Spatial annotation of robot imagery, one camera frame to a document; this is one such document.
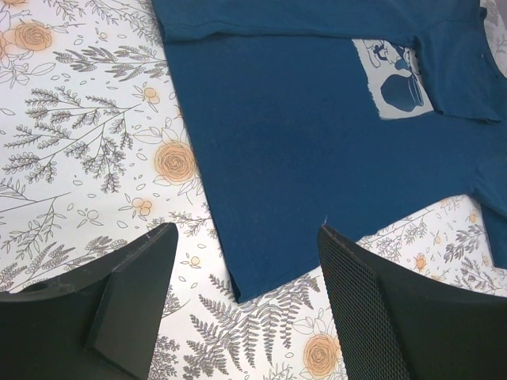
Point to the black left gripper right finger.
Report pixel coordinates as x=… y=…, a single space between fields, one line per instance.
x=393 y=323

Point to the blue printed t-shirt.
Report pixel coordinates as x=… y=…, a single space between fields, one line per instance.
x=356 y=112

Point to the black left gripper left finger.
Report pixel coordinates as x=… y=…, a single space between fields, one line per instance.
x=98 y=321

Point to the floral table cloth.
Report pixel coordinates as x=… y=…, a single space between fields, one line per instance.
x=94 y=152

